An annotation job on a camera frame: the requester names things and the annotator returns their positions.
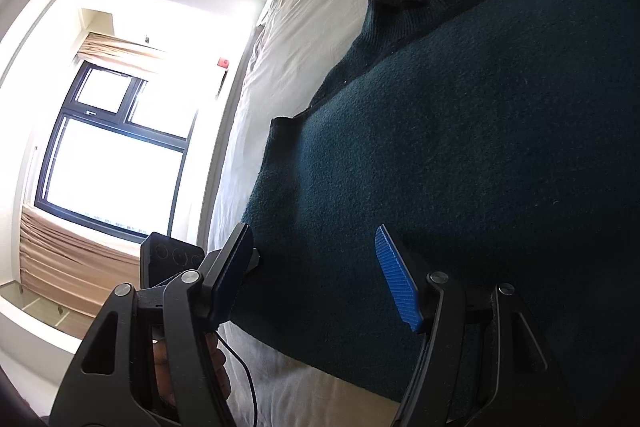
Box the dark green knit sweater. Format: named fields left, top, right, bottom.
left=231, top=0, right=639, bottom=426

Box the person's left hand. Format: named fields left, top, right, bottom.
left=152, top=330, right=234, bottom=408

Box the beige lower curtain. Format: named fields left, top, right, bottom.
left=18, top=206, right=140, bottom=317

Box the black cable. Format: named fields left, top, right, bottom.
left=214, top=330, right=260, bottom=427

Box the black framed window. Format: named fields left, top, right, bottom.
left=35, top=62, right=196, bottom=243

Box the beige roman blind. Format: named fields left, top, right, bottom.
left=77, top=31, right=160, bottom=76

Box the beige bed cover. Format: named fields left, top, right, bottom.
left=204, top=0, right=397, bottom=426

